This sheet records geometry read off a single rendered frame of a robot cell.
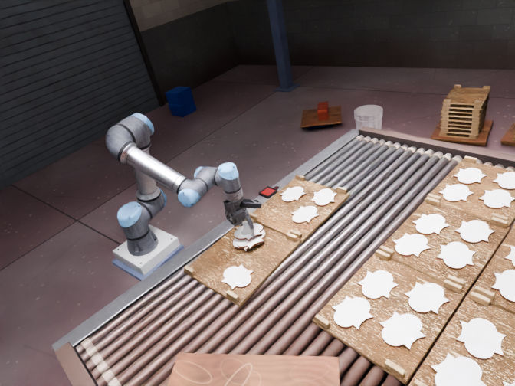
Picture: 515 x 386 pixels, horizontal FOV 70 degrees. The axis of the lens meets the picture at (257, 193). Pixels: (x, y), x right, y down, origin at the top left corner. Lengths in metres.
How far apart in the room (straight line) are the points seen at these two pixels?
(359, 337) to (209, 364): 0.49
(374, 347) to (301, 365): 0.27
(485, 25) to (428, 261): 4.99
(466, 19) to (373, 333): 5.41
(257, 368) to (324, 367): 0.19
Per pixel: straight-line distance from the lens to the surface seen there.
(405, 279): 1.51
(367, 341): 1.34
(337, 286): 1.51
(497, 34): 6.28
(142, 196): 1.87
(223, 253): 1.71
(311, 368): 1.17
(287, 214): 1.84
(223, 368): 1.22
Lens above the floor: 2.05
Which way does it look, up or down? 33 degrees down
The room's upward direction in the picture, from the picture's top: 13 degrees counter-clockwise
